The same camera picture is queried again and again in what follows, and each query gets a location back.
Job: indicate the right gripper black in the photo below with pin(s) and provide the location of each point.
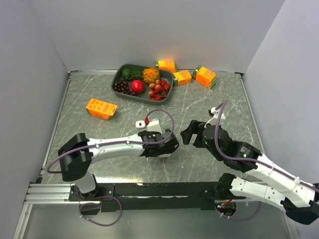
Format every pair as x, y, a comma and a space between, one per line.
195, 127

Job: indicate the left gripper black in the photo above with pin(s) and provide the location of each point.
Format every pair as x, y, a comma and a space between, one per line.
171, 149

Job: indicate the white gold-rimmed charging case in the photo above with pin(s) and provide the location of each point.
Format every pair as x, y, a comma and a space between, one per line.
140, 124

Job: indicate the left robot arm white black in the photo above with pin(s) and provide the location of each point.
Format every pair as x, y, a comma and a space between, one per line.
78, 153

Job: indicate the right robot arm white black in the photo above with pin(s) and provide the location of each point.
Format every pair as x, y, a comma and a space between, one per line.
297, 198

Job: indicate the orange box right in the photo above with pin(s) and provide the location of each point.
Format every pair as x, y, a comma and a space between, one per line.
205, 77

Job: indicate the orange box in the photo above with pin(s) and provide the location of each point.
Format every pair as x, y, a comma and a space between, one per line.
101, 109
182, 78
205, 77
166, 65

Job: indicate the orange box middle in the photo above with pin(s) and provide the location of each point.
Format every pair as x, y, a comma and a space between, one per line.
182, 78

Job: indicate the red lychee bunch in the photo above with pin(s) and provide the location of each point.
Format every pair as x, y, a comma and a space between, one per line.
159, 90

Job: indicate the orange box front left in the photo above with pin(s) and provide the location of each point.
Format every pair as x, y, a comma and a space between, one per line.
101, 109

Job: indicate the dark grey fruit tray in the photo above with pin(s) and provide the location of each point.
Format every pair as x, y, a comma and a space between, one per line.
143, 97

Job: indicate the red pomegranate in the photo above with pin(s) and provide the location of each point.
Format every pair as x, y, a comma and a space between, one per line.
137, 86

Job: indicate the dark grape bunch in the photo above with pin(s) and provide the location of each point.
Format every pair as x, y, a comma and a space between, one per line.
124, 87

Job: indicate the orange box back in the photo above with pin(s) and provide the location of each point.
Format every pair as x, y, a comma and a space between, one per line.
166, 65

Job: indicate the orange spiky fruit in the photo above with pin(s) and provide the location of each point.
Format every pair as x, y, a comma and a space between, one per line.
150, 75

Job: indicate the green herb sprig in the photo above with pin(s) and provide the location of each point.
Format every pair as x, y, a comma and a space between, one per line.
136, 74

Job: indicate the green fruit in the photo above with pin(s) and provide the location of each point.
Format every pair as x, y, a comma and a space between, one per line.
126, 74

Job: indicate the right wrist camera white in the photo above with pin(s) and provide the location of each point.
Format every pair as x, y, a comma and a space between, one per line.
214, 114

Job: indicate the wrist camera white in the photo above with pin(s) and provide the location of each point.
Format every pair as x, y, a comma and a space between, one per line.
214, 114
153, 125

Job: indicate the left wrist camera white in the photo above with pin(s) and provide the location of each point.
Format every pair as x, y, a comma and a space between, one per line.
153, 125

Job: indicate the aluminium frame left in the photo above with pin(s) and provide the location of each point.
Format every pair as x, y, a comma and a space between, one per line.
39, 193

